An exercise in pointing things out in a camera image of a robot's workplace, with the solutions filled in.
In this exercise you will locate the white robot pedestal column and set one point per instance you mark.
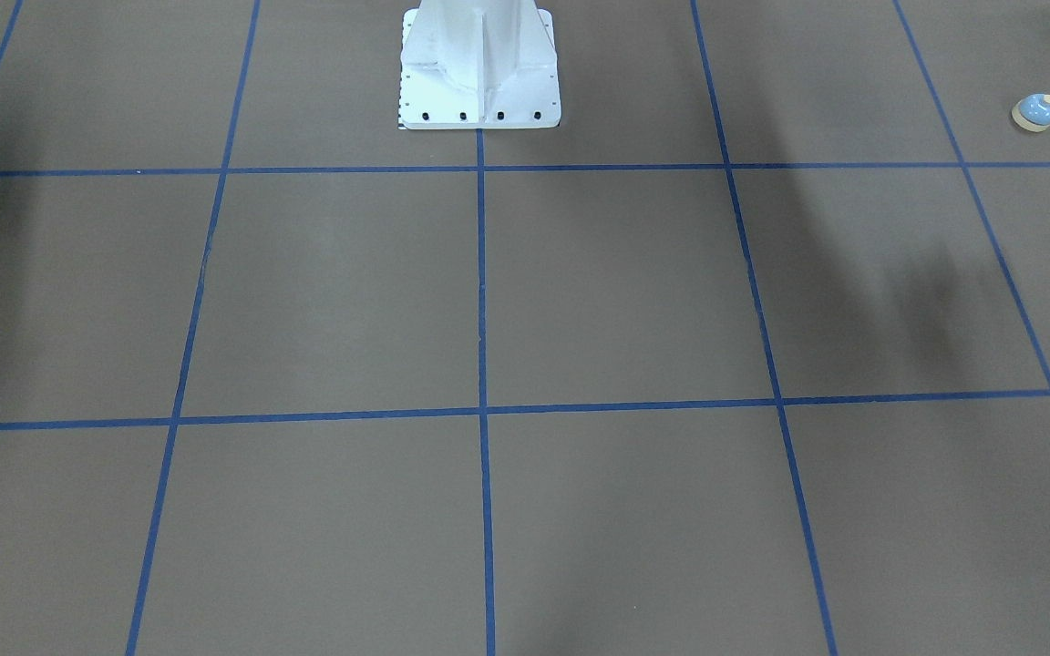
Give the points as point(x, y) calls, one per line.
point(468, 65)

